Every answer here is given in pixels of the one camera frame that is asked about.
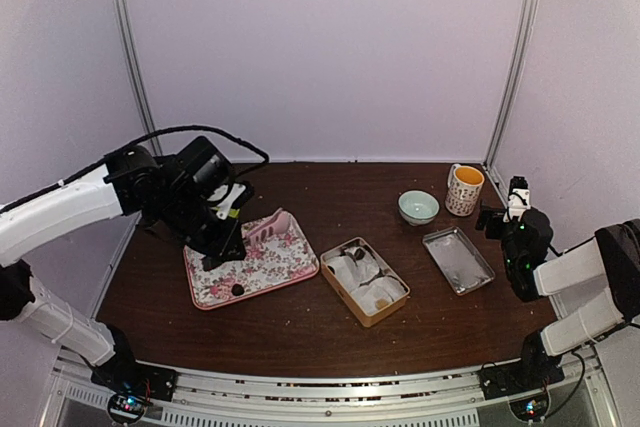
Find aluminium corner post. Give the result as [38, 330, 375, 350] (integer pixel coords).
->
[483, 0, 539, 171]
[113, 0, 156, 134]

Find front aluminium frame rail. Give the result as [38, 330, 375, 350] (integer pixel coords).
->
[39, 346, 616, 427]

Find right rear aluminium corner post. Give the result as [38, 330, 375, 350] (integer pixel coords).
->
[483, 0, 539, 171]

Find circuit board with leds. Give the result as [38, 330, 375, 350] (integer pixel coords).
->
[509, 395, 550, 423]
[106, 394, 150, 425]

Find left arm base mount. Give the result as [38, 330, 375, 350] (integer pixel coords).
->
[87, 325, 178, 401]

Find left circuit board with leds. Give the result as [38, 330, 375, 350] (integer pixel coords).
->
[106, 394, 150, 425]

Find light blue ceramic bowl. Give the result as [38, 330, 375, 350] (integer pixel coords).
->
[398, 190, 440, 226]

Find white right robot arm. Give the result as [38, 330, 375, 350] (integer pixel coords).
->
[476, 205, 639, 389]

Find dark rose chocolate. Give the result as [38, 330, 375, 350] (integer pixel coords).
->
[231, 284, 245, 296]
[351, 247, 366, 260]

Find bear print tin lid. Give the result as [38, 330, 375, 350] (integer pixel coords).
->
[422, 227, 496, 296]

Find pink floral serving tray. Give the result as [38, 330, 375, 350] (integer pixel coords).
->
[183, 208, 320, 311]

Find pink metal tongs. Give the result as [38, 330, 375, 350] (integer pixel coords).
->
[245, 209, 291, 246]

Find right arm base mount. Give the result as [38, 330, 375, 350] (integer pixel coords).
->
[477, 332, 564, 400]

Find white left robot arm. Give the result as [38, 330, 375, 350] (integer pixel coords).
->
[1, 136, 253, 391]

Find right circuit board with leds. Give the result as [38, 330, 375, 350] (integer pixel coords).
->
[509, 395, 550, 423]

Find tan tin box paper cups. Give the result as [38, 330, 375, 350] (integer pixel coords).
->
[320, 237, 411, 328]

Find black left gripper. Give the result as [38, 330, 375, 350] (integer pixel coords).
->
[158, 187, 246, 262]

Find white floral mug yellow inside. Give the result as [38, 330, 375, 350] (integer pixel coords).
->
[445, 164, 485, 217]

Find right side aluminium base rail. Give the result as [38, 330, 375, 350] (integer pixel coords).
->
[482, 162, 621, 398]

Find left rear aluminium corner post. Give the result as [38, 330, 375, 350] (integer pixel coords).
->
[113, 0, 156, 134]

